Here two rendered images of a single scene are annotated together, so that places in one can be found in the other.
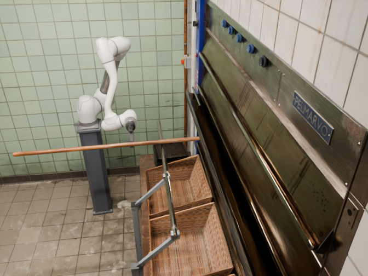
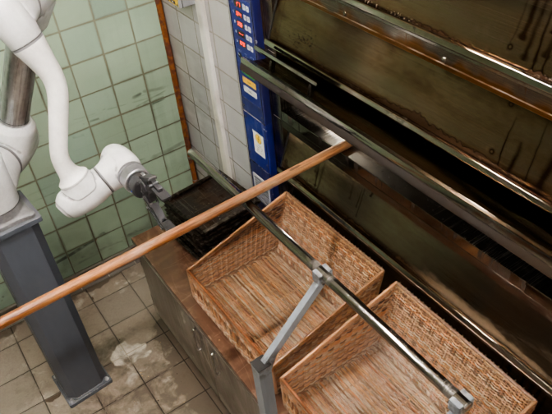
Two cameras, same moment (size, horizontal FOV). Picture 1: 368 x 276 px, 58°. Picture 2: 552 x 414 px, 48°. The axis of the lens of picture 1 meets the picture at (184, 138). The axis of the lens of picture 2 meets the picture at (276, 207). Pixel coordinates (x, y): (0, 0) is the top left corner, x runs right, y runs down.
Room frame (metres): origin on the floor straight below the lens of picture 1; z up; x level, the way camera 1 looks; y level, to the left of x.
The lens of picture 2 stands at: (0.66, 0.65, 2.37)
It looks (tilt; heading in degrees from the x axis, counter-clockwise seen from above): 40 degrees down; 337
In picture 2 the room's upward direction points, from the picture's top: 6 degrees counter-clockwise
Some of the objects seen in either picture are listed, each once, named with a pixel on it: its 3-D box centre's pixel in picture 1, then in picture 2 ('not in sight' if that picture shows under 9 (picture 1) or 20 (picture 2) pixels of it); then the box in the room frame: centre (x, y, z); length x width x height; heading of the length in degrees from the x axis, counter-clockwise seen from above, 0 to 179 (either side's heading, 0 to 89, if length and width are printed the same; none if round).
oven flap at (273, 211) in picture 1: (236, 137); (499, 132); (1.51, -0.28, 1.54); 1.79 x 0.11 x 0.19; 8
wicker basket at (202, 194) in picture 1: (176, 189); (281, 284); (2.06, 0.06, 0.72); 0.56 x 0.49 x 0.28; 9
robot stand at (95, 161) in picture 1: (96, 169); (48, 308); (2.61, 0.86, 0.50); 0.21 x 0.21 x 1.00; 12
